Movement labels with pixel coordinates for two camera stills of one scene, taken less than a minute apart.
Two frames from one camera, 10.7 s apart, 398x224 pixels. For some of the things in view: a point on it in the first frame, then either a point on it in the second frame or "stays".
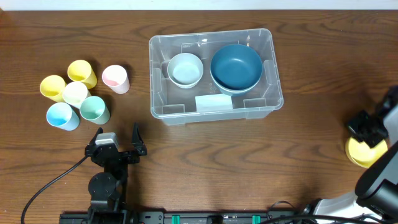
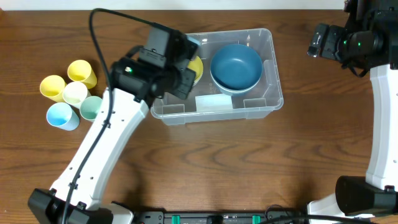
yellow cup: [81, 71] stays
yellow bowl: [362, 155] -> [197, 66]
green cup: [94, 109] stays
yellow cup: [53, 86] stays
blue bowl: [236, 87] stays
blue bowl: [236, 68] stays
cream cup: [74, 93] stays
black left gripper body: [127, 159] -> [182, 86]
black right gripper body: [367, 128] -> [354, 52]
